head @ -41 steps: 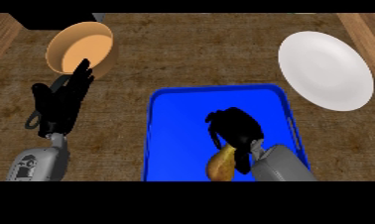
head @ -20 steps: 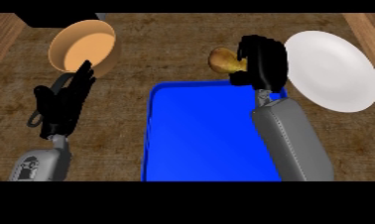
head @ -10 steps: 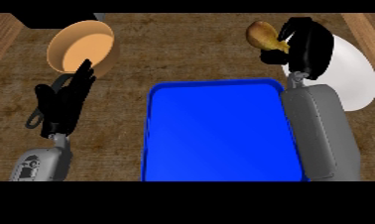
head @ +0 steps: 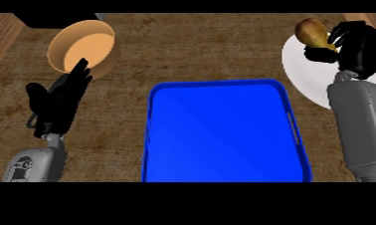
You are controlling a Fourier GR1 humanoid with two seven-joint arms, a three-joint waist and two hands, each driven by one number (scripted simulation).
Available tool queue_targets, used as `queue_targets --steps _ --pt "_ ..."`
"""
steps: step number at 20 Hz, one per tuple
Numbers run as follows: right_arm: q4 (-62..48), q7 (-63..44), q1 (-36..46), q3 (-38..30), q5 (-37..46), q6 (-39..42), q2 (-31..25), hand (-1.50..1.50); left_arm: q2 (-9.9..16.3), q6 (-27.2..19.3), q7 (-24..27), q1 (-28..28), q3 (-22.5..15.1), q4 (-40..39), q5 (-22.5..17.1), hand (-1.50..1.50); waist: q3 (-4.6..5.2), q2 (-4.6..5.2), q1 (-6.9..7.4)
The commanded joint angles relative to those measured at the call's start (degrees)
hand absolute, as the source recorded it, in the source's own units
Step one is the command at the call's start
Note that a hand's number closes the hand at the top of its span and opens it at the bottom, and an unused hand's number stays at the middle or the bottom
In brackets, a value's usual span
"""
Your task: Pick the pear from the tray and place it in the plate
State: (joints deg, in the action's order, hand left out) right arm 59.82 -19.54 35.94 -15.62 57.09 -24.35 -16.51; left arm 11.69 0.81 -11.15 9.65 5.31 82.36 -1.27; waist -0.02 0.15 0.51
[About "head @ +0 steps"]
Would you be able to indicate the blue tray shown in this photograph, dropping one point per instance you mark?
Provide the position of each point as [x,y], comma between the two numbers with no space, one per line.
[224,132]

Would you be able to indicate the orange bowl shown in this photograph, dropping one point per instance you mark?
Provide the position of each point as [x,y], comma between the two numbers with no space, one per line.
[79,48]

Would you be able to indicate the black appliance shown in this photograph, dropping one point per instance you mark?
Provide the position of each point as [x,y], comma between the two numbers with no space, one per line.
[53,19]

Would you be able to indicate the brown wooden cabinet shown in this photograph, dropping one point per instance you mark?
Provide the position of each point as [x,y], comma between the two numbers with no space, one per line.
[7,33]

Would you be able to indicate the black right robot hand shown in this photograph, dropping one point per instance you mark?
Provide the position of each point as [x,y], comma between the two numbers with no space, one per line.
[360,53]

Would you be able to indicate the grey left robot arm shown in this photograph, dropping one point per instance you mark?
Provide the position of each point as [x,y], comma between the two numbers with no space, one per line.
[37,164]

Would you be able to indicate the white plate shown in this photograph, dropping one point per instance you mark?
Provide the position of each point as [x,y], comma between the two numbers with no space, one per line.
[305,73]

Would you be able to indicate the brown yellow pear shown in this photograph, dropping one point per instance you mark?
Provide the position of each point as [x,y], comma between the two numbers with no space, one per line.
[312,33]

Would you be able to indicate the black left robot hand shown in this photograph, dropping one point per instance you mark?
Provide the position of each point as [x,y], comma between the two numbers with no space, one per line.
[59,103]

